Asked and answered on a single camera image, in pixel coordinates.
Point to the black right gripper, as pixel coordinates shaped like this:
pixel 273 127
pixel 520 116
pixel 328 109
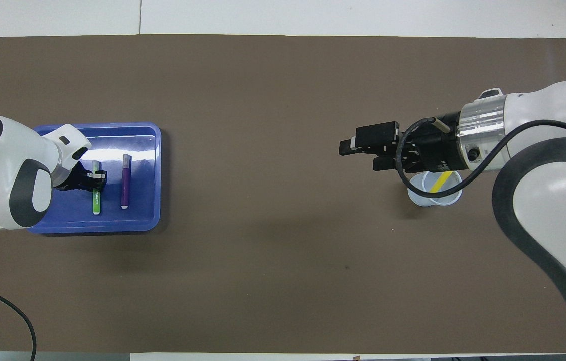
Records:
pixel 433 148

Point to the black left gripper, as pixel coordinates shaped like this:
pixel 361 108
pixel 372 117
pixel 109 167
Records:
pixel 76 181

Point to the green marker pen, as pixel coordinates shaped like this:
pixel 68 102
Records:
pixel 96 203

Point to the purple marker pen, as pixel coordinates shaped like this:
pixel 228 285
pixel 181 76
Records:
pixel 126 183

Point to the yellow marker pen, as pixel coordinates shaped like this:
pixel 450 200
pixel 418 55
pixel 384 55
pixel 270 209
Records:
pixel 441 183

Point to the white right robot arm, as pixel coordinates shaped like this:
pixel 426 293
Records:
pixel 554 210

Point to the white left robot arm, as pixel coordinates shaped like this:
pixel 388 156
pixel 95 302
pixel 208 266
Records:
pixel 2 165

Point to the blue plastic tray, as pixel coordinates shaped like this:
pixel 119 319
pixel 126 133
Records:
pixel 142 200

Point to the clear plastic measuring cup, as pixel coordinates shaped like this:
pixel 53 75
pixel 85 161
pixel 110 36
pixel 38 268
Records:
pixel 421 198

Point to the brown table mat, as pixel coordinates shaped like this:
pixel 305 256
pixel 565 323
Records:
pixel 283 250

